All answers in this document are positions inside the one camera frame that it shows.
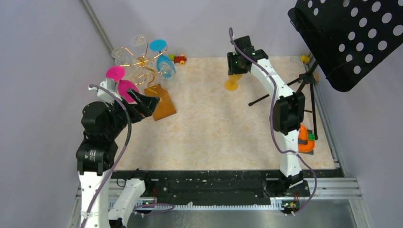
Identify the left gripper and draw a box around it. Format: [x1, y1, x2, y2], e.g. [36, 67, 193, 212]
[106, 86, 160, 137]

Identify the blue plastic wine glass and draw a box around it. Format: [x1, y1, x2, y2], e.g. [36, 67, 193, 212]
[149, 39, 176, 80]

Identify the yellow plastic wine glass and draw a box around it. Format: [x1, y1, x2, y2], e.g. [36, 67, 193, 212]
[224, 74, 243, 92]

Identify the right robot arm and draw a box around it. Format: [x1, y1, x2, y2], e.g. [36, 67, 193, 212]
[227, 34, 305, 196]

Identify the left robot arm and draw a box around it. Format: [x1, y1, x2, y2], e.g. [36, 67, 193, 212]
[76, 84, 160, 228]

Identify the wooden rack base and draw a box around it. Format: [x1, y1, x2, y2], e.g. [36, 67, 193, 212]
[144, 84, 177, 121]

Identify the pink plastic wine glass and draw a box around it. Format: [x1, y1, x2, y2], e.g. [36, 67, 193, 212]
[106, 66, 139, 103]

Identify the clear wine glass left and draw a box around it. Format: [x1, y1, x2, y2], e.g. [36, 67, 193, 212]
[111, 47, 132, 66]

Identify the clear wine glass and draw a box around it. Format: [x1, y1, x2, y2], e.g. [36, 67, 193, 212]
[111, 47, 132, 66]
[130, 35, 149, 57]

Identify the clear wine glass back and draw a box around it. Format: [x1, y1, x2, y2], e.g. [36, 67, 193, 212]
[130, 35, 149, 57]

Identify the colourful toy train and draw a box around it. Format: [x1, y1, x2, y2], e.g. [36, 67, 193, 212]
[168, 54, 187, 65]

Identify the orange tape dispenser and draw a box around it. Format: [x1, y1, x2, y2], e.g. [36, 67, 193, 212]
[298, 125, 315, 153]

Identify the yellow clamp knob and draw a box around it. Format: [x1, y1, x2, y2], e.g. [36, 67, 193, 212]
[300, 55, 310, 64]

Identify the green toy block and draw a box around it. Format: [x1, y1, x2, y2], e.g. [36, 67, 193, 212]
[308, 133, 316, 141]

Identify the black perforated music stand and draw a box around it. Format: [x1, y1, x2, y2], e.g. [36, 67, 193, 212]
[248, 0, 403, 141]

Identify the gold wire wine glass rack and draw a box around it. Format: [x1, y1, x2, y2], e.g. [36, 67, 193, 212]
[120, 42, 159, 90]

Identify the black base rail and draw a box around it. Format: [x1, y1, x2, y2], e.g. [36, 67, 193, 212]
[110, 169, 344, 209]

